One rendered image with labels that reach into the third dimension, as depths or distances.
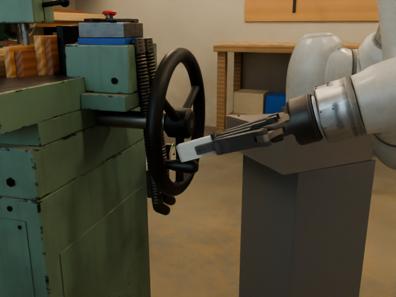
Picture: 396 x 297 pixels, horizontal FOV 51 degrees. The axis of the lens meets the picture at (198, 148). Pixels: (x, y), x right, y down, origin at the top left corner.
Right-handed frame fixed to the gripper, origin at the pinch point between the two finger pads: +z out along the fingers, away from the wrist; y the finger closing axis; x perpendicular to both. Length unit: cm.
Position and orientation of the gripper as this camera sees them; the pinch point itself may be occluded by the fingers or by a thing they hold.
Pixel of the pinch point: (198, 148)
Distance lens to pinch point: 70.8
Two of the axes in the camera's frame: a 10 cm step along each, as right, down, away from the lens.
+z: -9.0, 2.4, 3.6
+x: 3.2, 9.3, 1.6
